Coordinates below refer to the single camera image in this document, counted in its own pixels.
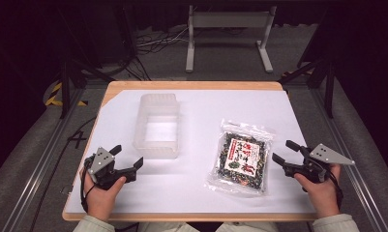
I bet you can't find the black tripod stand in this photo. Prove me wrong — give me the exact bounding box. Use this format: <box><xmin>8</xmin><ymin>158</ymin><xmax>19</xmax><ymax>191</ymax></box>
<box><xmin>56</xmin><ymin>52</ymin><xmax>116</xmax><ymax>120</ymax></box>
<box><xmin>278</xmin><ymin>57</ymin><xmax>337</xmax><ymax>119</ymax></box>

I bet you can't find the bundle of floor cables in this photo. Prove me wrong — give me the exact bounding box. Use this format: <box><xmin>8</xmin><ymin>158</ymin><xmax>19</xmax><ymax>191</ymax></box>
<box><xmin>135</xmin><ymin>26</ymin><xmax>190</xmax><ymax>55</ymax></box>

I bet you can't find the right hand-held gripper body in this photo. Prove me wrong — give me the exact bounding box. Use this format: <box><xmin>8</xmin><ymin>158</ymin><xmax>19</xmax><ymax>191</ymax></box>
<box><xmin>284</xmin><ymin>143</ymin><xmax>356</xmax><ymax>185</ymax></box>

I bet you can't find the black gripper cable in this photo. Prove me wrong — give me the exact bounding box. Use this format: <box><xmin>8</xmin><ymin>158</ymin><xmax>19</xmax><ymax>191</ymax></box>
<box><xmin>323</xmin><ymin>167</ymin><xmax>344</xmax><ymax>211</ymax></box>
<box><xmin>79</xmin><ymin>156</ymin><xmax>97</xmax><ymax>214</ymax></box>

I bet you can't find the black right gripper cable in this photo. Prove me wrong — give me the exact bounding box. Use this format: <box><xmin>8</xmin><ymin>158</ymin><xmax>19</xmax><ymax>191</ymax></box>
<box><xmin>323</xmin><ymin>167</ymin><xmax>344</xmax><ymax>211</ymax></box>

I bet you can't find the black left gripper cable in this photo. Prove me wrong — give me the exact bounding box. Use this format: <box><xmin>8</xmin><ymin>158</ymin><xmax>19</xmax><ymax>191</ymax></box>
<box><xmin>79</xmin><ymin>156</ymin><xmax>97</xmax><ymax>214</ymax></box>

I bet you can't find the white table sheet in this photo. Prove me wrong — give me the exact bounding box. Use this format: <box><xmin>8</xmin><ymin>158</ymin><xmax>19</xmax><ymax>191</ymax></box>
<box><xmin>65</xmin><ymin>89</ymin><xmax>317</xmax><ymax>215</ymax></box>

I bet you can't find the clear plastic container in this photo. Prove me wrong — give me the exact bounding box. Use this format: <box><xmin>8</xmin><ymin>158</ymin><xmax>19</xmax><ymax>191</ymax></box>
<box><xmin>132</xmin><ymin>93</ymin><xmax>181</xmax><ymax>160</ymax></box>

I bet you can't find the person's lap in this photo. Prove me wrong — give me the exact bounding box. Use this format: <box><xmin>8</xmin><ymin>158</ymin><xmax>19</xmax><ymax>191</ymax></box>
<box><xmin>134</xmin><ymin>220</ymin><xmax>282</xmax><ymax>232</ymax></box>

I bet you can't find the person's right hand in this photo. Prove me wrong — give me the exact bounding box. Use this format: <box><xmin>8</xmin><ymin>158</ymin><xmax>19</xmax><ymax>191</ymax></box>
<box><xmin>293</xmin><ymin>162</ymin><xmax>343</xmax><ymax>220</ymax></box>

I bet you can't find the black tape floor mark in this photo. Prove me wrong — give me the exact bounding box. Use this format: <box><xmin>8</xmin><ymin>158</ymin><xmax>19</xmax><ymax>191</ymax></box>
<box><xmin>67</xmin><ymin>130</ymin><xmax>88</xmax><ymax>150</ymax></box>

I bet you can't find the white metal stand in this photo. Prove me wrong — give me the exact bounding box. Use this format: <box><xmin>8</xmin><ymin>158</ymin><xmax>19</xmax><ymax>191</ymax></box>
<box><xmin>185</xmin><ymin>4</ymin><xmax>278</xmax><ymax>73</ymax></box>

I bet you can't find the aluminium floor rail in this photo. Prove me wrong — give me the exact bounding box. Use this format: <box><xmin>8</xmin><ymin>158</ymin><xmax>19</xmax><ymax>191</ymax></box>
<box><xmin>311</xmin><ymin>87</ymin><xmax>388</xmax><ymax>232</ymax></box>
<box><xmin>1</xmin><ymin>86</ymin><xmax>86</xmax><ymax>232</ymax></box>

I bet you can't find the clear packet of dried seaweed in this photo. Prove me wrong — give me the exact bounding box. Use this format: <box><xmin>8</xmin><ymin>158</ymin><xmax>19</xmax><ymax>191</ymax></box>
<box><xmin>204</xmin><ymin>118</ymin><xmax>277</xmax><ymax>197</ymax></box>

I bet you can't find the person's left hand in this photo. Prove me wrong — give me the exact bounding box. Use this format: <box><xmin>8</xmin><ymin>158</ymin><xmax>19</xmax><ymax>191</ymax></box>
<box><xmin>79</xmin><ymin>167</ymin><xmax>128</xmax><ymax>223</ymax></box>

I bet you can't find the black floor cable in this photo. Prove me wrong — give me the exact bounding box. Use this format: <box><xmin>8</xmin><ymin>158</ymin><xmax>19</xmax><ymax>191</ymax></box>
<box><xmin>28</xmin><ymin>116</ymin><xmax>98</xmax><ymax>232</ymax></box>

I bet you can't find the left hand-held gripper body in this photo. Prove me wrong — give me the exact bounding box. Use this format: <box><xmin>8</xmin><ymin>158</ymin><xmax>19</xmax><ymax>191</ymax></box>
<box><xmin>84</xmin><ymin>146</ymin><xmax>138</xmax><ymax>191</ymax></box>

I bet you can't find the yellow black hazard tape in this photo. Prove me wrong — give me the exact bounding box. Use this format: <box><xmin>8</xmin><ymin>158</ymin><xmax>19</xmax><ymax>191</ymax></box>
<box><xmin>45</xmin><ymin>81</ymin><xmax>89</xmax><ymax>107</ymax></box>

